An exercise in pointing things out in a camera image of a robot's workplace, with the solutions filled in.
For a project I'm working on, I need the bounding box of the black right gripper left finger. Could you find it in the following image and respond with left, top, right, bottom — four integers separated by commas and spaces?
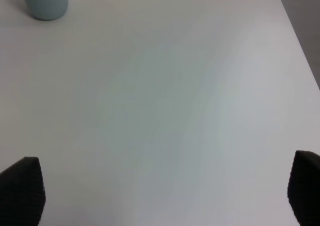
0, 157, 46, 226

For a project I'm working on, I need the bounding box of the teal plastic cup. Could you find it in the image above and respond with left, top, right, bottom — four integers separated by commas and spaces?
24, 0, 69, 21

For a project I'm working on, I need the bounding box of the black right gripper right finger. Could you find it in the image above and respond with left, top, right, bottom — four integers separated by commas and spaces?
287, 150, 320, 226

